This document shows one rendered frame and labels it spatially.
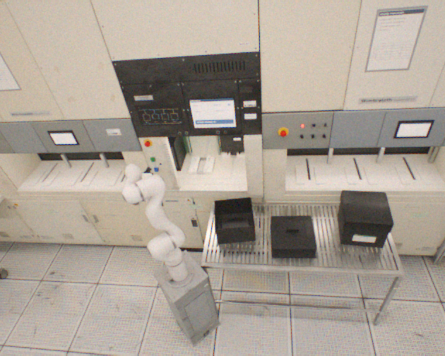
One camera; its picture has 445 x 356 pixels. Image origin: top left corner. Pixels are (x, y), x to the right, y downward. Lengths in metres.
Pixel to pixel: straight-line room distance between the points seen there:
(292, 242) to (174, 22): 1.51
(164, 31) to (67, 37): 0.58
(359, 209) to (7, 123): 2.54
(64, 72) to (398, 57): 1.94
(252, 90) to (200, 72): 0.33
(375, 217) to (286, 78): 1.03
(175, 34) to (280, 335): 2.28
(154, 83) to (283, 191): 1.24
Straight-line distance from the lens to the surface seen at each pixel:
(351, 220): 2.14
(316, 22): 1.85
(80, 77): 2.24
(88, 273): 3.48
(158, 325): 2.95
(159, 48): 1.95
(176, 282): 2.18
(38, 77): 2.39
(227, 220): 2.39
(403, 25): 1.95
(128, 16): 1.95
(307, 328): 2.83
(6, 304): 3.75
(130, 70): 2.07
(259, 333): 2.80
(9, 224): 3.87
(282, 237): 2.18
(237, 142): 2.69
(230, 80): 1.94
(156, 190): 1.68
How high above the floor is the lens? 2.61
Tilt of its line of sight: 42 degrees down
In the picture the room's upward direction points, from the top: 8 degrees counter-clockwise
